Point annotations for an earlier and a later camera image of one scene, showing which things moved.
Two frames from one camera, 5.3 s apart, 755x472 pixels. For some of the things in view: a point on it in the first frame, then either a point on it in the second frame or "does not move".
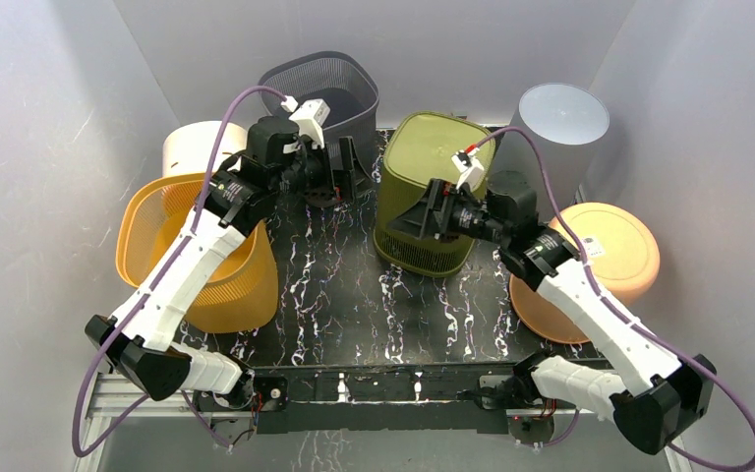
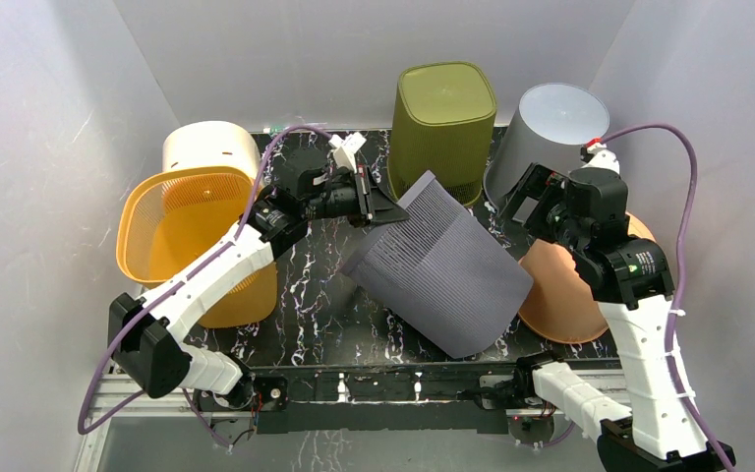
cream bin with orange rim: x=188 y=149 does not move
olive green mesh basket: x=419 y=147 -> x=442 y=122
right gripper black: x=436 y=212 -> x=533 y=198
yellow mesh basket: x=244 y=295 does not move
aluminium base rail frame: x=108 y=400 does not move
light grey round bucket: x=552 y=140 does not move
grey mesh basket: x=349 y=89 -> x=440 y=277
